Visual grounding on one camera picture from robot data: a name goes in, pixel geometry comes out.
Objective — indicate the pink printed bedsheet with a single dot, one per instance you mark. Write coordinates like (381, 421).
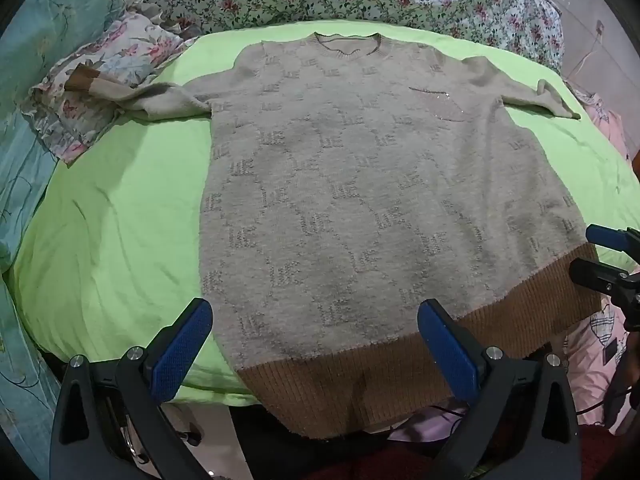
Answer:
(585, 360)

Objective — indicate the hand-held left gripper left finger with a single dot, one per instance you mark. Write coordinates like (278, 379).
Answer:
(182, 355)

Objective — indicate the beige knit sweater brown hem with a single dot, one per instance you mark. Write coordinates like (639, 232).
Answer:
(370, 200)

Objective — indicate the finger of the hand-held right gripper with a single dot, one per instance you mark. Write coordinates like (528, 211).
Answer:
(607, 237)
(595, 272)

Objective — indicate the teal floral blanket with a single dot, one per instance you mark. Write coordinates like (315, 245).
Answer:
(30, 160)

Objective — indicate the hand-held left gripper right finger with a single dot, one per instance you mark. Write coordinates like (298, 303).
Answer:
(450, 355)

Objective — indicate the lime green bed sheet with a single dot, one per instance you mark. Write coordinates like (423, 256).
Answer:
(125, 220)

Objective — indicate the pastel floral ruffled pillow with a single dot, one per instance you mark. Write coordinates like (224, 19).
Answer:
(115, 60)

